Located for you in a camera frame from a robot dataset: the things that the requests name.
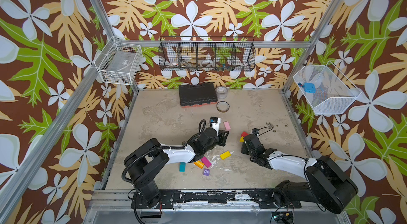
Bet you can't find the pink wood block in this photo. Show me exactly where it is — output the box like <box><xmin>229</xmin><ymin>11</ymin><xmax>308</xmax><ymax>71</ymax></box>
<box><xmin>224</xmin><ymin>121</ymin><xmax>231</xmax><ymax>131</ymax></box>

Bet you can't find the red block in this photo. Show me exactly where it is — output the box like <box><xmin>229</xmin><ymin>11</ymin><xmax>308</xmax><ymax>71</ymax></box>
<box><xmin>241</xmin><ymin>131</ymin><xmax>249</xmax><ymax>137</ymax></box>

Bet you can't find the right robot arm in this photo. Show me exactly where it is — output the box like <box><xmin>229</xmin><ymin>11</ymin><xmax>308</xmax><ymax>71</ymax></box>
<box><xmin>241</xmin><ymin>134</ymin><xmax>359</xmax><ymax>214</ymax></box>

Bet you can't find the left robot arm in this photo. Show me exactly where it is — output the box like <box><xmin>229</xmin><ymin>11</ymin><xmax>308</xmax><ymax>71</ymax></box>
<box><xmin>121</xmin><ymin>128</ymin><xmax>230</xmax><ymax>208</ymax></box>

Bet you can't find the magenta wood block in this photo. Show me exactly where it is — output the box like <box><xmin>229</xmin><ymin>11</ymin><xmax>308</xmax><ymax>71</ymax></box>
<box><xmin>201</xmin><ymin>157</ymin><xmax>212</xmax><ymax>168</ymax></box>

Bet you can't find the orange cylinder block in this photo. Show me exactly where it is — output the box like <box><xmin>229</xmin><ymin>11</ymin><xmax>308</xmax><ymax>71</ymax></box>
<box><xmin>194</xmin><ymin>160</ymin><xmax>205</xmax><ymax>169</ymax></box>

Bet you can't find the teal wood block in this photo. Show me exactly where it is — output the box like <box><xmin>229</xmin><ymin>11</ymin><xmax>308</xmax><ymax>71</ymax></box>
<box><xmin>179</xmin><ymin>162</ymin><xmax>186</xmax><ymax>172</ymax></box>

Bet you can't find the purple number cube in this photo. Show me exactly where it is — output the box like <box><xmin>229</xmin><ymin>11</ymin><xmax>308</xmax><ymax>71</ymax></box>
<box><xmin>203</xmin><ymin>169</ymin><xmax>210</xmax><ymax>176</ymax></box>

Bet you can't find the brown tape roll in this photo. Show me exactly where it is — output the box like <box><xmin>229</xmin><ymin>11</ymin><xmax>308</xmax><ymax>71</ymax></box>
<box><xmin>216</xmin><ymin>101</ymin><xmax>230</xmax><ymax>113</ymax></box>

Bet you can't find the black tool case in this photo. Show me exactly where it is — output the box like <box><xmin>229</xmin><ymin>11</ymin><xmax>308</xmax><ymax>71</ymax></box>
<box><xmin>179</xmin><ymin>83</ymin><xmax>218</xmax><ymax>107</ymax></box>

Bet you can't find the white tape roll in basket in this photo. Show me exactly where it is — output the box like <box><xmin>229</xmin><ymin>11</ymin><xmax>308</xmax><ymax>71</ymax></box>
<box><xmin>200</xmin><ymin>59</ymin><xmax>215</xmax><ymax>70</ymax></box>

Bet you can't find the blue object in basket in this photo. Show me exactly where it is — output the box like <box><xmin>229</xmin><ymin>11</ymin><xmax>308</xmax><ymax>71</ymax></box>
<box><xmin>302</xmin><ymin>83</ymin><xmax>316</xmax><ymax>94</ymax></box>

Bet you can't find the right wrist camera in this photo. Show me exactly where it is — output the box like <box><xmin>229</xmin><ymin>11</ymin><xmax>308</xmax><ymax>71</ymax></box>
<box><xmin>252</xmin><ymin>128</ymin><xmax>260</xmax><ymax>136</ymax></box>

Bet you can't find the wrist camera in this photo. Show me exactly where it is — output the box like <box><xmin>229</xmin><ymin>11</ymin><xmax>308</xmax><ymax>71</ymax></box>
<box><xmin>209</xmin><ymin>117</ymin><xmax>221</xmax><ymax>134</ymax></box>
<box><xmin>252</xmin><ymin>128</ymin><xmax>260</xmax><ymax>136</ymax></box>

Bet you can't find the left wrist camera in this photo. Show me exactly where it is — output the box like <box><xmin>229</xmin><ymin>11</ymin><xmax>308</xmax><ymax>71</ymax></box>
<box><xmin>209</xmin><ymin>117</ymin><xmax>221</xmax><ymax>134</ymax></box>

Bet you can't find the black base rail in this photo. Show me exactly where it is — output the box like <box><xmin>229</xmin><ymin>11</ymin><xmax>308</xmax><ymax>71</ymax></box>
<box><xmin>131</xmin><ymin>189</ymin><xmax>302</xmax><ymax>209</ymax></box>

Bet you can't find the black wire basket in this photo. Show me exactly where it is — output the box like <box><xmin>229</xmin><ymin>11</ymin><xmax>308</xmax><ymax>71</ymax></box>
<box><xmin>158</xmin><ymin>36</ymin><xmax>256</xmax><ymax>71</ymax></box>

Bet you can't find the white wire basket right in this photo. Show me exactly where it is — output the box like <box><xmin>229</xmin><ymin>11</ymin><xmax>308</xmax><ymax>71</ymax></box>
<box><xmin>294</xmin><ymin>61</ymin><xmax>361</xmax><ymax>115</ymax></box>

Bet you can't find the white wire basket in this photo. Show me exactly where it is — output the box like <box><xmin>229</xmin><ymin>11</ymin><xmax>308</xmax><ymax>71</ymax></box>
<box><xmin>95</xmin><ymin>38</ymin><xmax>143</xmax><ymax>86</ymax></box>
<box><xmin>294</xmin><ymin>61</ymin><xmax>361</xmax><ymax>115</ymax></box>

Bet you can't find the white wire basket left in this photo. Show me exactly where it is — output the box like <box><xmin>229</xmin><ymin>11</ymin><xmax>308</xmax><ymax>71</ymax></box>
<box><xmin>95</xmin><ymin>38</ymin><xmax>143</xmax><ymax>86</ymax></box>

